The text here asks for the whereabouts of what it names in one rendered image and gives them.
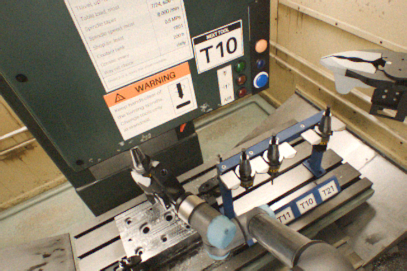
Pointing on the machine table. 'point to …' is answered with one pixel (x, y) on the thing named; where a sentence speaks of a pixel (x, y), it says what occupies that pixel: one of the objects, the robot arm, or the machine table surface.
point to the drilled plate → (177, 238)
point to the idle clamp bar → (209, 186)
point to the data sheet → (131, 37)
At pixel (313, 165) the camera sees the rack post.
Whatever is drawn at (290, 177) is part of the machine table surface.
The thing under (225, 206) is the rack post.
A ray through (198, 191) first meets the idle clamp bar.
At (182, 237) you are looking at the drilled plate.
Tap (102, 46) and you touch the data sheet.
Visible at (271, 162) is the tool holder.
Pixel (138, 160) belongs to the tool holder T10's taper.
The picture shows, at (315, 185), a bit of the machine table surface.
